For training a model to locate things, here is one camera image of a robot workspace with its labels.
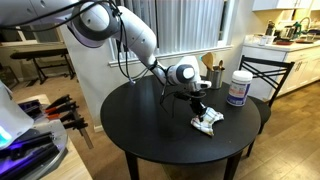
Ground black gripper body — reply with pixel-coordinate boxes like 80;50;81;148
173;89;208;115

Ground white striped cloth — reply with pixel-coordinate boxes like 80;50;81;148
190;106;225;137

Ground metal utensil cup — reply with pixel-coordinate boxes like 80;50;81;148
206;66;225;90

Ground white wipes canister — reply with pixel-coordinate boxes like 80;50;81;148
226;69;254;108

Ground wooden spatula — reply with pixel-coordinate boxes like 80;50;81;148
201;51;215;72

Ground round black table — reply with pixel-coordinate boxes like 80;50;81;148
99;74;262;180

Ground black wooden chair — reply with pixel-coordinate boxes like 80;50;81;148
237;54;296;158

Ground white window blinds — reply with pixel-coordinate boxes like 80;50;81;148
111;0;228;57

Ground dark bottle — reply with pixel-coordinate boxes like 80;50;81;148
265;20;276;37

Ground white kitchen counter cabinet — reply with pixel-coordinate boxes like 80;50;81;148
240;39;320;102

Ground red bowl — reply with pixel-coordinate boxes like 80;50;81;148
275;39;295;46

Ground black orange clamp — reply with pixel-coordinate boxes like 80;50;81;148
61;111;89;132
44;94;73;111
44;100;79;116

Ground white upper cabinets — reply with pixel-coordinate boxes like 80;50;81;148
251;0;320;12

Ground wooden workbench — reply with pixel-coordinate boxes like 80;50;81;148
15;93;94;180

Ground black keyboard on stand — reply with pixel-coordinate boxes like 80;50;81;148
9;47;77;85

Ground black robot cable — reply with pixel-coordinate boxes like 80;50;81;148
0;0;179;116

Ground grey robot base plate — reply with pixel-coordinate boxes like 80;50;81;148
0;118;70;180

